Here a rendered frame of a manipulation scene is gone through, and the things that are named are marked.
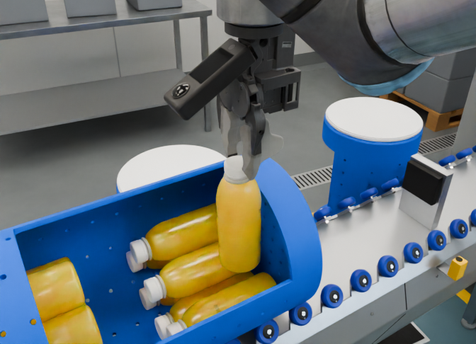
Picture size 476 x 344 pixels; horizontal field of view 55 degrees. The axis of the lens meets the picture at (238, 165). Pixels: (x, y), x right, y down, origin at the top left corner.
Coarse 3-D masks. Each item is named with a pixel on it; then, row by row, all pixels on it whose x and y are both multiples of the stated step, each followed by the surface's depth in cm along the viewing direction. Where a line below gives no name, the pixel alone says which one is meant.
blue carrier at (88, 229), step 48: (144, 192) 71; (192, 192) 87; (288, 192) 71; (0, 240) 60; (48, 240) 75; (96, 240) 81; (288, 240) 68; (0, 288) 54; (96, 288) 82; (288, 288) 70; (0, 336) 51; (144, 336) 79; (192, 336) 62
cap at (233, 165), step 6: (234, 156) 65; (240, 156) 65; (228, 162) 64; (234, 162) 64; (240, 162) 64; (228, 168) 63; (234, 168) 63; (240, 168) 63; (228, 174) 64; (234, 174) 63; (240, 174) 63
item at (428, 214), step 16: (416, 160) 105; (416, 176) 105; (432, 176) 101; (448, 176) 100; (416, 192) 106; (432, 192) 102; (400, 208) 114; (416, 208) 109; (432, 208) 105; (432, 224) 107
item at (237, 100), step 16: (240, 32) 52; (256, 32) 52; (272, 32) 53; (288, 32) 56; (256, 48) 55; (272, 48) 57; (288, 48) 57; (256, 64) 56; (272, 64) 58; (288, 64) 58; (240, 80) 56; (256, 80) 56; (272, 80) 56; (288, 80) 57; (224, 96) 60; (240, 96) 57; (256, 96) 56; (272, 96) 59; (288, 96) 60; (240, 112) 58; (272, 112) 60
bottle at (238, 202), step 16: (224, 176) 65; (224, 192) 65; (240, 192) 64; (256, 192) 65; (224, 208) 65; (240, 208) 64; (256, 208) 66; (224, 224) 67; (240, 224) 66; (256, 224) 68; (224, 240) 69; (240, 240) 68; (256, 240) 69; (224, 256) 71; (240, 256) 69; (256, 256) 71; (240, 272) 71
